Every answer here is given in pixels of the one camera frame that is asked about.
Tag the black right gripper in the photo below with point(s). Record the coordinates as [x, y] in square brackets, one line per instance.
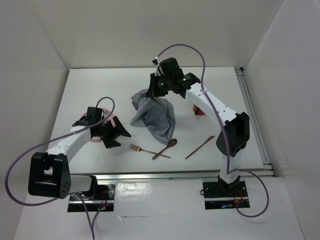
[153, 91]

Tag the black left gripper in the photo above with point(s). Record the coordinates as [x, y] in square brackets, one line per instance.
[109, 141]

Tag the grey cloth placemat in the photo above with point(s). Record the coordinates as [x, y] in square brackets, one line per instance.
[156, 114]

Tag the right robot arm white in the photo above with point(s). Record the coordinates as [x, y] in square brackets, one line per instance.
[235, 127]

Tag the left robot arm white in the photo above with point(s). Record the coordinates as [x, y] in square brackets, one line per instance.
[49, 174]

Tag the pink plate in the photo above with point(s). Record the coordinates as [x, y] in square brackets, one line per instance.
[102, 121]

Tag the copper fork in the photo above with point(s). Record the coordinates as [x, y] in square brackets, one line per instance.
[139, 149]

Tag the brown wooden spoon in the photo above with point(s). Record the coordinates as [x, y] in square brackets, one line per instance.
[170, 144]

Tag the copper knife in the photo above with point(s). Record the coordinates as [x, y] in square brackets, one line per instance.
[198, 148]

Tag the aluminium rail front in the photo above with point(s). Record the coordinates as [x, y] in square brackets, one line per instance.
[267, 171]

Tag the aluminium rail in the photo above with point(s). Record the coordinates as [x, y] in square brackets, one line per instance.
[267, 171]
[252, 112]

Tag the red mug black handle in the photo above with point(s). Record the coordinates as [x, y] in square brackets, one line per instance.
[197, 111]

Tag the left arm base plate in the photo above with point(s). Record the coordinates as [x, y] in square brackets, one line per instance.
[99, 199]

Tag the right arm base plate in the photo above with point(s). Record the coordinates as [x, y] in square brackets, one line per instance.
[216, 199]

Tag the aluminium rail right side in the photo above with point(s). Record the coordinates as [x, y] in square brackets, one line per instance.
[252, 112]

